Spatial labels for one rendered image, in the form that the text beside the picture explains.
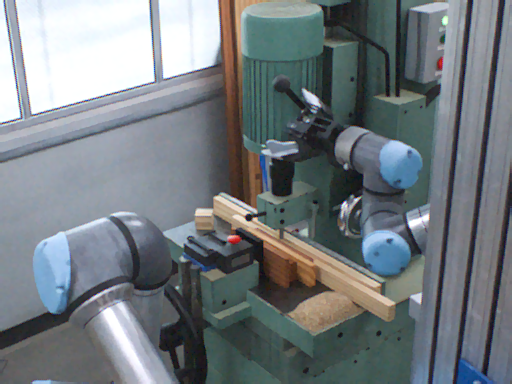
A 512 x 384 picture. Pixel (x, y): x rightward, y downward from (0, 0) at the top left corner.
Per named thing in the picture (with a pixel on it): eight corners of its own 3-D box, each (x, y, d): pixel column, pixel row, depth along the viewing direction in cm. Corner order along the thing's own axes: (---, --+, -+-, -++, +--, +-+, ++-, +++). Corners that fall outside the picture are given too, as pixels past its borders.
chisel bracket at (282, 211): (256, 226, 195) (256, 195, 191) (300, 210, 202) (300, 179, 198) (276, 237, 190) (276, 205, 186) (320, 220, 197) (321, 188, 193)
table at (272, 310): (130, 263, 211) (128, 243, 209) (223, 228, 226) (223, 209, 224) (280, 377, 166) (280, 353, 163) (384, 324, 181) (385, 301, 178)
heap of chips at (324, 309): (286, 314, 176) (286, 299, 174) (333, 292, 183) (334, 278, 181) (314, 332, 169) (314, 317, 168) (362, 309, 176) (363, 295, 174)
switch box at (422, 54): (403, 78, 185) (408, 8, 178) (432, 69, 190) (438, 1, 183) (424, 84, 181) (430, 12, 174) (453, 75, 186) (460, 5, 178)
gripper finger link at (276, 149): (249, 139, 163) (288, 126, 157) (265, 153, 167) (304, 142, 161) (248, 152, 161) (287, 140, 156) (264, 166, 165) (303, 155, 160)
